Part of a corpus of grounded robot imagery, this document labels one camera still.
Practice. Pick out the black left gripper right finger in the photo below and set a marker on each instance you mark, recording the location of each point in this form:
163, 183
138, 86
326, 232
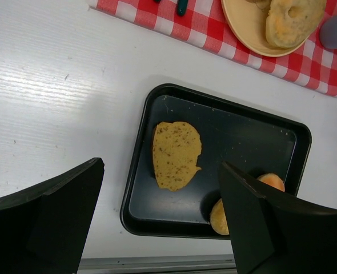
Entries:
274, 232

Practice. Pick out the small tan muffin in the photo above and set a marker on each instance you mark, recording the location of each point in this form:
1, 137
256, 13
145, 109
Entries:
218, 219

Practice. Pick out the small round bun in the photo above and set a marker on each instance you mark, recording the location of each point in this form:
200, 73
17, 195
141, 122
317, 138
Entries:
272, 180

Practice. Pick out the beige round plate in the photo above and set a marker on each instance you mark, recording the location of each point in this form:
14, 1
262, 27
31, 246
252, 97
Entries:
248, 23

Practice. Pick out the orange glazed donut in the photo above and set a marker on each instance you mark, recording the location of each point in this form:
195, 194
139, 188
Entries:
261, 4

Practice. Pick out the gold spoon black handle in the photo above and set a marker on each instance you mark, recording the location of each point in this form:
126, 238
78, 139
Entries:
181, 7

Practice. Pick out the red checkered cloth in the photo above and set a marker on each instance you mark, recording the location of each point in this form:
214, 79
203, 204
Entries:
204, 26

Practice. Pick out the aluminium front rail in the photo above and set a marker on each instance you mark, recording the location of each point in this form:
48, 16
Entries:
161, 264

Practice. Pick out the black baking tray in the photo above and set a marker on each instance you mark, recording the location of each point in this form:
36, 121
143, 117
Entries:
254, 141

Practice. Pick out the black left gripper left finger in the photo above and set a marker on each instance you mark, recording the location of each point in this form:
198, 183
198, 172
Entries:
43, 228

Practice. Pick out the flat seeded bread slice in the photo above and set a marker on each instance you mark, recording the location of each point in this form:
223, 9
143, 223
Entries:
176, 148

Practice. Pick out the large pale bagel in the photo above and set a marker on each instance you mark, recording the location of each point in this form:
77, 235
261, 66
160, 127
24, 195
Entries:
291, 22

